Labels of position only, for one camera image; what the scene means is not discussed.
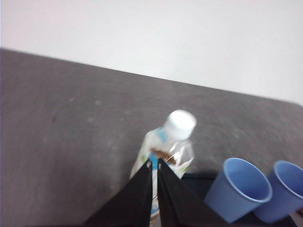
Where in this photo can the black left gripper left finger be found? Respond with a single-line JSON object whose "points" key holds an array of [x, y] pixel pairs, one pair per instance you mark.
{"points": [[132, 203]]}

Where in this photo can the white-label jasmine oolong tea bottle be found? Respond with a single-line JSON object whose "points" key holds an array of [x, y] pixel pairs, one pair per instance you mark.
{"points": [[165, 142]]}

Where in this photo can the dark rectangular tray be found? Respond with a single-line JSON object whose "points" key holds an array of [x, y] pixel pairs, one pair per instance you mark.
{"points": [[198, 186]]}

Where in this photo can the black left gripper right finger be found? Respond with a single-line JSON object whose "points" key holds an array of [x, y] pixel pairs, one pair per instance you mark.
{"points": [[180, 203]]}

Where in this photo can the blue ribbed plastic cup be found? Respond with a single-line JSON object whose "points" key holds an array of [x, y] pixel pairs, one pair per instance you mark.
{"points": [[227, 198], [284, 203]]}

